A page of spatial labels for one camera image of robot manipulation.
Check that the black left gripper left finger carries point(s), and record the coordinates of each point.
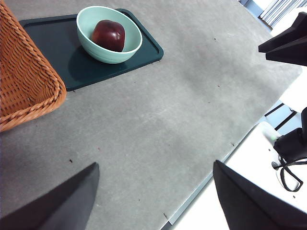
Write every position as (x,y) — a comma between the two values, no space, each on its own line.
(60,206)

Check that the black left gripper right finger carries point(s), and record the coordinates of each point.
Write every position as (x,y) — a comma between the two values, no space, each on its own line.
(251,206)

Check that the brown wicker basket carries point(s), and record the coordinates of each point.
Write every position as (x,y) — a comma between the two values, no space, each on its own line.
(21,79)

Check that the dark purple plum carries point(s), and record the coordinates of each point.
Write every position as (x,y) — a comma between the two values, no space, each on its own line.
(108,36)

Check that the black metal frame bar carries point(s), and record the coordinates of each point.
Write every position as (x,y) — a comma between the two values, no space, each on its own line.
(273,109)
(286,121)

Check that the striped window blind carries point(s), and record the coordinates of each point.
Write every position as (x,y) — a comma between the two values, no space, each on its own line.
(278,9)

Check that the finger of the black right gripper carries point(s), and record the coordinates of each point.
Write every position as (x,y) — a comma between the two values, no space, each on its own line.
(292,54)
(290,33)

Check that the teal bowl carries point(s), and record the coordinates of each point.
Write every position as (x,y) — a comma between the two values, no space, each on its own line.
(108,56)

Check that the dark rectangular tray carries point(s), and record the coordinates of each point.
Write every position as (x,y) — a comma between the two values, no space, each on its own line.
(55,48)

